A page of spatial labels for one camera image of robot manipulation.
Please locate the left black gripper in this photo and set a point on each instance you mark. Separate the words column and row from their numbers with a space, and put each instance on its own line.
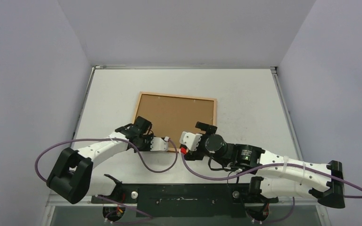
column 148, row 148

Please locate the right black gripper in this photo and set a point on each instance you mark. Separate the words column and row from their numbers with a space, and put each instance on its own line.
column 192, row 154

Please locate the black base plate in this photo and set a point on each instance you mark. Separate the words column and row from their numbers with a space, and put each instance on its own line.
column 186, row 200

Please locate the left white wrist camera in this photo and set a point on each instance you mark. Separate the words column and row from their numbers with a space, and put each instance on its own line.
column 159, row 144

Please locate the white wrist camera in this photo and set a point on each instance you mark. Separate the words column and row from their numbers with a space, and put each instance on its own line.
column 159, row 144
column 189, row 142

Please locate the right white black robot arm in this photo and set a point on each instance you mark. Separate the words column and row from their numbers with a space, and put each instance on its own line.
column 273, row 175

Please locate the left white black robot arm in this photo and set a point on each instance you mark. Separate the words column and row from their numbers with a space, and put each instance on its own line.
column 72, row 174

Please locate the brown backing board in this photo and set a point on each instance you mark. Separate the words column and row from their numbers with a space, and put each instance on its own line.
column 174, row 115

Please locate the wooden picture frame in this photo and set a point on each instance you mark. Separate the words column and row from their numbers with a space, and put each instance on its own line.
column 214, row 112

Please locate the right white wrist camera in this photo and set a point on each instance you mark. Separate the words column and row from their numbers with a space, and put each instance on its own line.
column 189, row 142

